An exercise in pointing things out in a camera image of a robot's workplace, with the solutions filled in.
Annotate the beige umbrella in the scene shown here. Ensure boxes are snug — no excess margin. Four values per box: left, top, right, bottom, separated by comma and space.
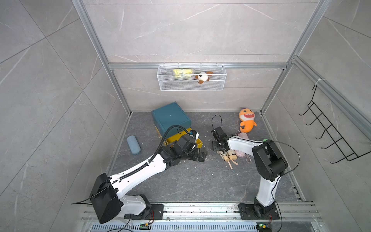
217, 150, 233, 169
227, 149, 239, 165

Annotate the teal drawer cabinet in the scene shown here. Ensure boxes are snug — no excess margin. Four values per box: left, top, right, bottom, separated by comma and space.
151, 102, 191, 136

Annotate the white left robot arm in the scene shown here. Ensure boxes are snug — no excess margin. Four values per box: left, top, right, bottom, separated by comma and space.
89, 134, 207, 224

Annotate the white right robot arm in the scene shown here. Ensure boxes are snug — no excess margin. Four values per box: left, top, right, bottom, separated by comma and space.
212, 127, 288, 218

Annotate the pink folded umbrella right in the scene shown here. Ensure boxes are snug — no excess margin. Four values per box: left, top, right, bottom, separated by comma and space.
234, 131, 252, 163

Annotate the orange shark plush toy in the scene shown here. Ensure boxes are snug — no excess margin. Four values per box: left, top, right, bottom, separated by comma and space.
239, 108, 257, 133

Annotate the blue grey cylinder case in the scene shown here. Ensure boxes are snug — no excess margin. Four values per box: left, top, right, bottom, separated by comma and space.
127, 135, 141, 155

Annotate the brown white plush dog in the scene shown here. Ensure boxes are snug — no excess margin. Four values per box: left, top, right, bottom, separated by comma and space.
195, 71, 213, 85

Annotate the yellow item in basket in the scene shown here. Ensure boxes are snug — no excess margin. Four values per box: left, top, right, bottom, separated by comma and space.
173, 69, 194, 79

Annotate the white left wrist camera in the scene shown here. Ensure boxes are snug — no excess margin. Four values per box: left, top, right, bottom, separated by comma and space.
189, 130, 199, 143

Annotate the white wire wall basket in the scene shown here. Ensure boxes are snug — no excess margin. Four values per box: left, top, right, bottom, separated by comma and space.
157, 63, 227, 91

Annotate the black wire wall hook rack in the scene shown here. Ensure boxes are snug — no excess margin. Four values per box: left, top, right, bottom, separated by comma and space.
299, 85, 371, 164

